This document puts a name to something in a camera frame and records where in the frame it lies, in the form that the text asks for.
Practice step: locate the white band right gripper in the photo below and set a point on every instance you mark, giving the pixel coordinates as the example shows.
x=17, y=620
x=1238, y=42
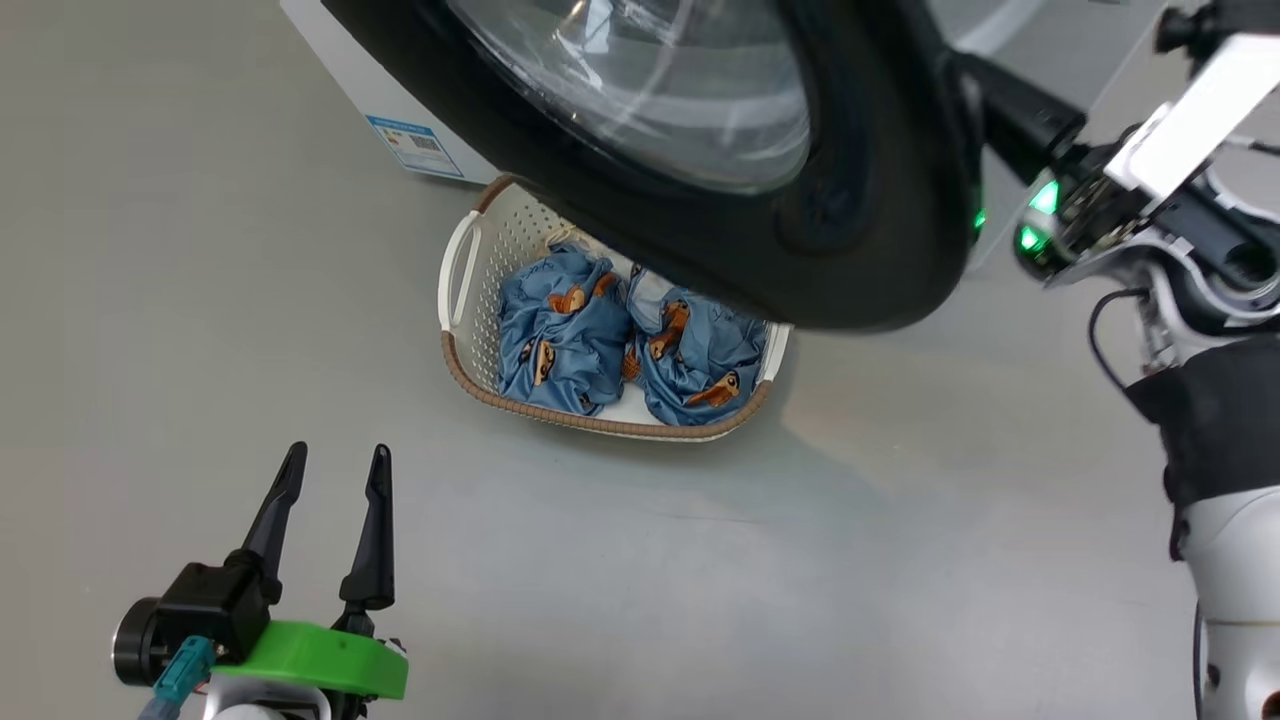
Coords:
x=1190, y=110

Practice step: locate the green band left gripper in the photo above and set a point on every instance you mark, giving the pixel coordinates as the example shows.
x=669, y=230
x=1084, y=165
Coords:
x=320, y=660

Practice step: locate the black round glass washer door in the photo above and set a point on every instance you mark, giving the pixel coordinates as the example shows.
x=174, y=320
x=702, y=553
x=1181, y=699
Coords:
x=880, y=150

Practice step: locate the blue bear print garment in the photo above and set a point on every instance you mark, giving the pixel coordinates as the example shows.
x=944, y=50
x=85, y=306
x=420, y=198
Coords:
x=565, y=340

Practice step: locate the blue bear garment white collar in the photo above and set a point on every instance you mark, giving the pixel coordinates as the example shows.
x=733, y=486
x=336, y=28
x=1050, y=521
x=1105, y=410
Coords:
x=700, y=350

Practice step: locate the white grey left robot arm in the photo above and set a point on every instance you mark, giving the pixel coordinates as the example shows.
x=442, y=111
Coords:
x=260, y=705

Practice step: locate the white perforated basket brown rim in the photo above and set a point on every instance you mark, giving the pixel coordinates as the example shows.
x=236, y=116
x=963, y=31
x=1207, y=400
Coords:
x=480, y=250

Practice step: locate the white front-load washing machine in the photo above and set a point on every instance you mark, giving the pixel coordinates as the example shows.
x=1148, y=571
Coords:
x=340, y=60

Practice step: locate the blue energy label sticker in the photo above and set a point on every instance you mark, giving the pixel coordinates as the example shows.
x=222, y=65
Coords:
x=415, y=148

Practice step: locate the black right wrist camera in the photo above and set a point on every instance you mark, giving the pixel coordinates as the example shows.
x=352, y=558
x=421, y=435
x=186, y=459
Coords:
x=1200, y=25

